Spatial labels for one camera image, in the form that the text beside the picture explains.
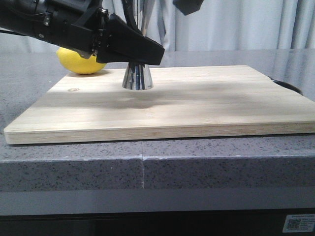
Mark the grey pleated curtain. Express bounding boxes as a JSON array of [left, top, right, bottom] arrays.
[[0, 0, 315, 53]]

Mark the yellow lemon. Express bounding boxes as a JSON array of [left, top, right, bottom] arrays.
[[56, 47, 106, 75]]

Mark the light wooden cutting board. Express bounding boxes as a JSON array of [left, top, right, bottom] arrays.
[[4, 65, 315, 145]]

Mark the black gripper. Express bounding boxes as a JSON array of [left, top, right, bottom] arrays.
[[39, 0, 165, 65], [121, 0, 204, 36]]

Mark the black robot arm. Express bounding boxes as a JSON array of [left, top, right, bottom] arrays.
[[0, 0, 164, 65]]

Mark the white QR code label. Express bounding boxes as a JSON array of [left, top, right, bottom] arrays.
[[283, 214, 315, 233]]

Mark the steel double jigger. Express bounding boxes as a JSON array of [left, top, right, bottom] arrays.
[[123, 0, 155, 90]]

